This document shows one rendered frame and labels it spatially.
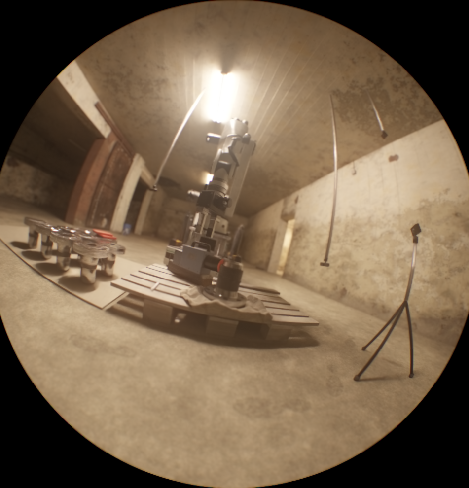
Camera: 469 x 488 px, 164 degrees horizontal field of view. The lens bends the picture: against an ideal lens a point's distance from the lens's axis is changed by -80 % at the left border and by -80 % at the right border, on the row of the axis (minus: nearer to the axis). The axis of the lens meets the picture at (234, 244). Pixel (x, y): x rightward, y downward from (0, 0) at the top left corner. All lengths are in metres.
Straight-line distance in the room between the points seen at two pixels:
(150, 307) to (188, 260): 0.53
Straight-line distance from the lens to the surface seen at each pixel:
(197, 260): 1.17
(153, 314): 0.85
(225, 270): 0.89
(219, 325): 0.83
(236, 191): 1.98
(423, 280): 2.54
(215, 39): 2.75
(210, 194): 1.18
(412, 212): 2.83
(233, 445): 0.50
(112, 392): 0.55
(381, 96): 3.00
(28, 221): 1.71
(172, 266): 1.43
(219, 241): 2.00
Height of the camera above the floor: 0.45
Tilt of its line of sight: 2 degrees up
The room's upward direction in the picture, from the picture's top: 14 degrees clockwise
